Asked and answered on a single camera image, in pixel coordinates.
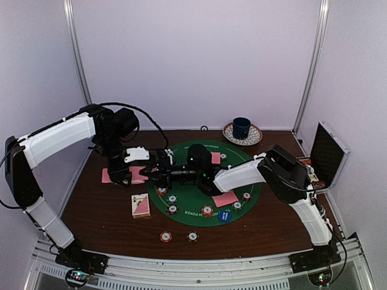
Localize orange poker chip stack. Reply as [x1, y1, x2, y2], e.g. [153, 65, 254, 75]
[160, 231, 172, 243]

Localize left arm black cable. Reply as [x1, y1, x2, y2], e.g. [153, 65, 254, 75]
[90, 101, 170, 150]

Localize round green poker mat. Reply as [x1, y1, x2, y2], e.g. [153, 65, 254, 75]
[146, 140, 262, 227]

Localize dark blue mug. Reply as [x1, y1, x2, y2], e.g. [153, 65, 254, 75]
[233, 117, 251, 140]

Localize red backed card deck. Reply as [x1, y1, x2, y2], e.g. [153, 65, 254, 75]
[129, 166, 149, 185]

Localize patterned ceramic saucer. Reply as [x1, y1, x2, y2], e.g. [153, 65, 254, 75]
[222, 123, 262, 146]

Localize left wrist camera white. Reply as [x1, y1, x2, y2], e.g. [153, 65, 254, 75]
[124, 146, 150, 163]

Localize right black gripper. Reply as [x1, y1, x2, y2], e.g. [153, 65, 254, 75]
[141, 155, 203, 189]

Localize left aluminium frame post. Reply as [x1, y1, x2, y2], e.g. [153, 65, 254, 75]
[62, 0, 102, 138]

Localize dark chips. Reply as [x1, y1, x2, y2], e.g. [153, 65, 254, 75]
[166, 205, 179, 215]
[241, 192, 252, 202]

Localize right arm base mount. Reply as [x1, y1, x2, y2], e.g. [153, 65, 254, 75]
[289, 250, 342, 273]

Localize aluminium frame post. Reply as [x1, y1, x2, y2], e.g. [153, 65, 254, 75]
[292, 0, 330, 136]
[62, 0, 102, 138]

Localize dealt red card top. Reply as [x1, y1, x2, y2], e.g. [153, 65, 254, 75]
[211, 152, 221, 165]

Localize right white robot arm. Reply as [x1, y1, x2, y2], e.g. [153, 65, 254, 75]
[140, 144, 335, 267]

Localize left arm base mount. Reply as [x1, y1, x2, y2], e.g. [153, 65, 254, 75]
[55, 251, 108, 274]

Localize aluminium poker chip case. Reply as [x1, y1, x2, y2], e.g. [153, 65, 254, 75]
[298, 121, 350, 191]

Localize dealt red card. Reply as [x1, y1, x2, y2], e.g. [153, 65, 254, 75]
[212, 191, 238, 208]
[211, 152, 221, 165]
[101, 168, 111, 184]

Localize blue small blind button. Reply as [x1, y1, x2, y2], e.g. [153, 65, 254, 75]
[218, 210, 232, 223]

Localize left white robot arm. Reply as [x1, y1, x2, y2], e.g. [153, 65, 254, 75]
[2, 105, 139, 268]

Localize front aluminium rail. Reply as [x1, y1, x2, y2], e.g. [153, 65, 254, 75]
[21, 238, 376, 289]

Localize dark red poker chip stack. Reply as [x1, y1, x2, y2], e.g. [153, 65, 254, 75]
[187, 231, 199, 242]

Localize right aluminium frame post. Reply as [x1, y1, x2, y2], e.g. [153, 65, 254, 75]
[292, 0, 330, 136]

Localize orange chips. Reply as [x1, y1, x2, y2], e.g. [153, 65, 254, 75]
[201, 205, 213, 218]
[157, 187, 167, 196]

